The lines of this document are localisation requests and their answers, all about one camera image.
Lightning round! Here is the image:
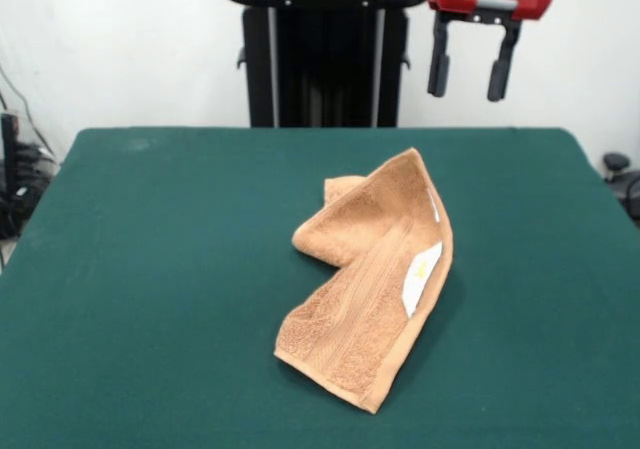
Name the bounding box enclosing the black chair part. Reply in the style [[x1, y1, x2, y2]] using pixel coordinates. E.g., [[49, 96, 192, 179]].
[[601, 152, 640, 223]]

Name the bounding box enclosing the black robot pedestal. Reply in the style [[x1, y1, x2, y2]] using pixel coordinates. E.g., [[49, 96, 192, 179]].
[[235, 4, 411, 129]]

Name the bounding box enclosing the black cable pile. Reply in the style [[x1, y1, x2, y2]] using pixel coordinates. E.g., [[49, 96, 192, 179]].
[[0, 141, 62, 240]]

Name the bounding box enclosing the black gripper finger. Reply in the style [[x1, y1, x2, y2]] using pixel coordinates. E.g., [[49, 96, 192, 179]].
[[426, 10, 454, 98], [486, 17, 524, 103]]

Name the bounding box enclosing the tan terry towel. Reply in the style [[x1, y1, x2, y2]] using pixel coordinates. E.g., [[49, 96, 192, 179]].
[[273, 147, 455, 415]]

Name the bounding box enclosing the black upright box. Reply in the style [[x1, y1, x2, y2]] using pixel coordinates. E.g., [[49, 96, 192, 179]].
[[0, 112, 21, 198]]

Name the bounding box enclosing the dark green table cloth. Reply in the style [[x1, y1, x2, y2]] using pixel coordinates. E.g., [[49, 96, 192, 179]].
[[0, 127, 640, 449]]

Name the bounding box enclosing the thin wall cable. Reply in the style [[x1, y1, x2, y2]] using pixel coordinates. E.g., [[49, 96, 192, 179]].
[[0, 63, 57, 158]]

